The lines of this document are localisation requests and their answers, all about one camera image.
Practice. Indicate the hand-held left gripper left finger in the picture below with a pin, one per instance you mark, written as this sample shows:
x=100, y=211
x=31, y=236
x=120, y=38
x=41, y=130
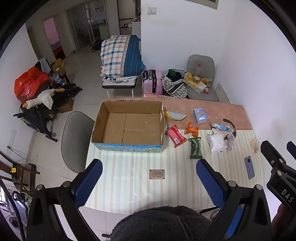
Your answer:
x=89, y=183

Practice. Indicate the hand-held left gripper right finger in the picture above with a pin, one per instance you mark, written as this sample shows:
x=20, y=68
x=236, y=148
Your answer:
x=209, y=183

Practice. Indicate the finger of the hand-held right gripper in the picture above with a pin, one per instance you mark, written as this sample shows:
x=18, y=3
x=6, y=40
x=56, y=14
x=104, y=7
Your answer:
x=292, y=150
x=276, y=162

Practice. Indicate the green packet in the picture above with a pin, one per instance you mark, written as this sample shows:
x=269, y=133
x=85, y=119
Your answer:
x=195, y=148

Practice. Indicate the white soft packet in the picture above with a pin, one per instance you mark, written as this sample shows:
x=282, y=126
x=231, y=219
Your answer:
x=215, y=143

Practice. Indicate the dusty pink cloth bundle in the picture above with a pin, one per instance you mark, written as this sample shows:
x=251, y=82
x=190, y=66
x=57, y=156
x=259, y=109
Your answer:
x=230, y=141

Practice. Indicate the orange snack packet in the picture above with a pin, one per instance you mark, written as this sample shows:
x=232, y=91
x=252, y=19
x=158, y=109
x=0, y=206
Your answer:
x=191, y=129

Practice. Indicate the blue and white tube packet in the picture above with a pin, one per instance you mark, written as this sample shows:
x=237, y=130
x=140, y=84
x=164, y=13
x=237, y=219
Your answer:
x=220, y=127

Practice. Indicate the red packet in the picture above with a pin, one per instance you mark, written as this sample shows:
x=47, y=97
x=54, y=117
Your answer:
x=175, y=136

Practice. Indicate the blue tissue pack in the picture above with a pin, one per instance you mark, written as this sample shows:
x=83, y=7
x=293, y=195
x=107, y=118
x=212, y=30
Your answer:
x=200, y=115

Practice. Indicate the yellow-trimmed patterned pouch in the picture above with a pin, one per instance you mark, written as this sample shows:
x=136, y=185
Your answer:
x=174, y=115

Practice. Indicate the blue smartphone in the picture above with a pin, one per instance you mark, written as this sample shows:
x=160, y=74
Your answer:
x=249, y=167

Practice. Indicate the grey shell chair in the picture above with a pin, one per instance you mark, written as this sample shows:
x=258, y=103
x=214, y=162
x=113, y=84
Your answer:
x=75, y=139

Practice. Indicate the person's dark fleece clothing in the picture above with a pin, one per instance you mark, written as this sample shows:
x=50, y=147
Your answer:
x=159, y=224

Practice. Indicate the dark wooden chair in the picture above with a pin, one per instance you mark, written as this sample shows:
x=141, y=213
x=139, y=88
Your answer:
x=20, y=171

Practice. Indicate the pink table mat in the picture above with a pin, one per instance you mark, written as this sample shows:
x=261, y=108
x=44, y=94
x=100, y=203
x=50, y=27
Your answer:
x=219, y=111

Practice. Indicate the small brown cardboard box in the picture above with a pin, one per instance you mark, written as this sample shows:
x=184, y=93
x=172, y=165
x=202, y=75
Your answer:
x=66, y=106

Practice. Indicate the black folding stand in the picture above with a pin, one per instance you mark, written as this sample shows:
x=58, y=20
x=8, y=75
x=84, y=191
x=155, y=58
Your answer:
x=34, y=118

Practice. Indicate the white leaning board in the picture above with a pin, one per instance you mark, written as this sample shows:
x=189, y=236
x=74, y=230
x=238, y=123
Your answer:
x=223, y=93

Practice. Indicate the white goose plush toy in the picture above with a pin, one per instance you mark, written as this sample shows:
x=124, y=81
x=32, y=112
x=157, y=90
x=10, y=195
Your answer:
x=45, y=98

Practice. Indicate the white paper box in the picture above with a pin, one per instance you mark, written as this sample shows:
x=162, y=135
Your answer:
x=198, y=87

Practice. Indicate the patterned tote bag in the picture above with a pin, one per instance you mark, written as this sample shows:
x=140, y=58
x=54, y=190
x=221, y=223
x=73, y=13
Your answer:
x=174, y=89

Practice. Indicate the black and white bench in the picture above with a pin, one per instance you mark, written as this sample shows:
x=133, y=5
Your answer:
x=118, y=85

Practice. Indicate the brown tape roll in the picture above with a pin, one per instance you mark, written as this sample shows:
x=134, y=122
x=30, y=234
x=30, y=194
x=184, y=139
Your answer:
x=196, y=79

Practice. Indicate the pale pink fabric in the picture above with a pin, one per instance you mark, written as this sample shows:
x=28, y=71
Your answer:
x=152, y=95

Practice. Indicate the yellow plastic bag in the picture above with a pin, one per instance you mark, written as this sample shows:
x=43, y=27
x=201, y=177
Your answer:
x=188, y=78

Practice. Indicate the black and white folded sheet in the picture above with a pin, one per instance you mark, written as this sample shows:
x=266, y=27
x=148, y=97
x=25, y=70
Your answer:
x=118, y=78

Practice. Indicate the clear plastic bottle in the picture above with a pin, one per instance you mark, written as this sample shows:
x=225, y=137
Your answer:
x=198, y=70

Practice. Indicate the pink suitcase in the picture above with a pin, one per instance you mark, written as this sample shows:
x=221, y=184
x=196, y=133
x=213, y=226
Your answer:
x=153, y=81

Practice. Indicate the red plastic bag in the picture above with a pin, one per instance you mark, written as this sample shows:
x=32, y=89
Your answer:
x=27, y=83

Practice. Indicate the yellow paper bag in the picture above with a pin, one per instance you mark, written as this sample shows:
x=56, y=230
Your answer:
x=57, y=66

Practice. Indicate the grey cushioned chair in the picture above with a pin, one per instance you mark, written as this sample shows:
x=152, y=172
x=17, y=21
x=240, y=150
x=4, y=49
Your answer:
x=201, y=61

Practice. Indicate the light blue cloth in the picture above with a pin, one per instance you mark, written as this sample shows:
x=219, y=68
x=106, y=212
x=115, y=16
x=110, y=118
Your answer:
x=45, y=66

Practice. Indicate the plaid folded quilt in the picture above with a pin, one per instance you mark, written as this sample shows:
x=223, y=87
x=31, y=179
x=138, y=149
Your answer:
x=120, y=55

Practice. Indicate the black floor bag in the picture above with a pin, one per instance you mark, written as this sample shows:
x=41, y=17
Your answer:
x=96, y=46

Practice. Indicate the glass sliding door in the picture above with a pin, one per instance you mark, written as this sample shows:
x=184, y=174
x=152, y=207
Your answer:
x=83, y=25

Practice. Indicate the white wall socket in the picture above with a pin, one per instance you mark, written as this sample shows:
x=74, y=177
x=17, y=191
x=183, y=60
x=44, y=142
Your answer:
x=12, y=139

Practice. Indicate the framed wall picture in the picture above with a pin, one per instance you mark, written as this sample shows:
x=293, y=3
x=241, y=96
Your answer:
x=203, y=3

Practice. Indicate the white wall switch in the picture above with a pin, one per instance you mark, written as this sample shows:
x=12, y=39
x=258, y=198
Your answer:
x=152, y=10

